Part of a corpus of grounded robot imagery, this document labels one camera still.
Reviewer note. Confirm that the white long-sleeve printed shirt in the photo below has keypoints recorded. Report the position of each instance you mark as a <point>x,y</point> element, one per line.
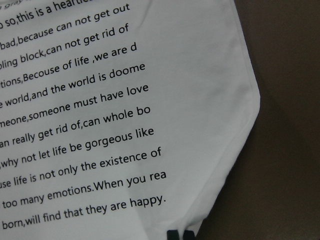
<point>119,119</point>

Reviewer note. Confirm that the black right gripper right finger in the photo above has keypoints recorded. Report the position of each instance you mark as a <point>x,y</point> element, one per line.
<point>189,235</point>

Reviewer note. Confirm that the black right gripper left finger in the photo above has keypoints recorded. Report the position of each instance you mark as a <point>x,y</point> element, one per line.
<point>172,235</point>

